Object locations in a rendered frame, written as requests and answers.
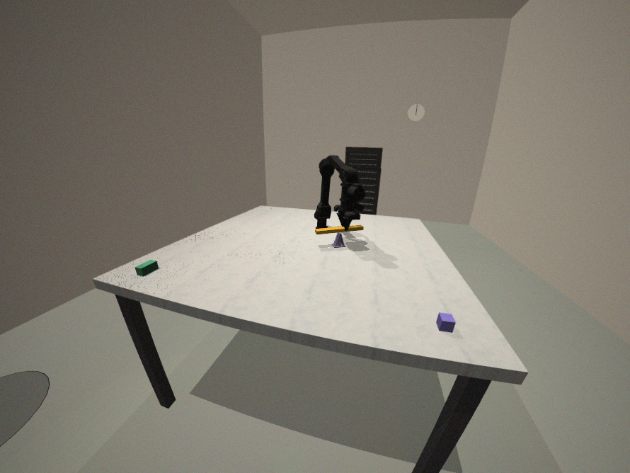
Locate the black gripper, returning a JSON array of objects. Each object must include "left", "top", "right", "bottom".
[{"left": 334, "top": 197, "right": 361, "bottom": 231}]

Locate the yellow bar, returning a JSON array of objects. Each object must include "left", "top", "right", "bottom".
[{"left": 315, "top": 225, "right": 364, "bottom": 234}]

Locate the green rectangular block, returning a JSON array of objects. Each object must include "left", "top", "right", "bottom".
[{"left": 135, "top": 260, "right": 159, "bottom": 276}]

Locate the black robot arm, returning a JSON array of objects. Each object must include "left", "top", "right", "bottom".
[{"left": 314, "top": 155, "right": 365, "bottom": 229}]

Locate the small purple cube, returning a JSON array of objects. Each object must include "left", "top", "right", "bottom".
[{"left": 436, "top": 312, "right": 456, "bottom": 333}]

